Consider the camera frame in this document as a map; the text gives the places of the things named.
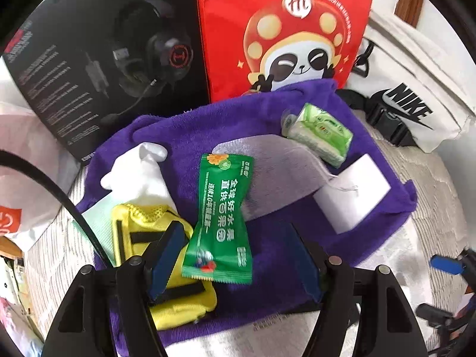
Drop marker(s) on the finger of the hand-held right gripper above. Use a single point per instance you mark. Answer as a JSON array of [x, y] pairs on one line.
[[433, 312], [446, 261]]

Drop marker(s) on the white plastic shopping bag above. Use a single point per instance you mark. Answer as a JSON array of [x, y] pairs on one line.
[[29, 178]]

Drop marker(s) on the grey translucent bag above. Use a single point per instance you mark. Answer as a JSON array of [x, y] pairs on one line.
[[275, 171]]

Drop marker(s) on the green snack packet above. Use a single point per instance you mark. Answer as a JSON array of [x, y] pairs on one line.
[[219, 212]]

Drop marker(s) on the patterned book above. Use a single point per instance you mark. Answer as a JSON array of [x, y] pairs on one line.
[[13, 286]]

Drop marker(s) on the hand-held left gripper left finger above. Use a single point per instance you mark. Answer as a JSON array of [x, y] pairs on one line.
[[167, 264]]

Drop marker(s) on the white sponge block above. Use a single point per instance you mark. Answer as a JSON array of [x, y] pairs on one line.
[[353, 193]]

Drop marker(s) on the red paper bag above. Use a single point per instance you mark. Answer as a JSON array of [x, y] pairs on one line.
[[230, 26]]

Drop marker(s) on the white waist bag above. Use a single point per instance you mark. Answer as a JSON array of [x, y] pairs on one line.
[[409, 63]]

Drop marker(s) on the wooden door frame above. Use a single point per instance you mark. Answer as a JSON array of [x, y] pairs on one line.
[[407, 5]]

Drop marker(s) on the colourful blanket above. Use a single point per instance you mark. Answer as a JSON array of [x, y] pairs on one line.
[[16, 327]]

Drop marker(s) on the black headset box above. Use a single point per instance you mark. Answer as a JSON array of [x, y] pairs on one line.
[[74, 63]]

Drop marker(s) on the purple towel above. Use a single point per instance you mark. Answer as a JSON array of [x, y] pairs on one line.
[[267, 238]]

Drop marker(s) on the white glove with green cuff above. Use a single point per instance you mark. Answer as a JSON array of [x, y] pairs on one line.
[[137, 178]]

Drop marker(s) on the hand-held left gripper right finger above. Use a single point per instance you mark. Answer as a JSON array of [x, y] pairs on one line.
[[306, 267]]

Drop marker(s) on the green tissue pack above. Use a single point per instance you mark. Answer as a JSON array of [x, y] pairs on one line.
[[319, 134]]

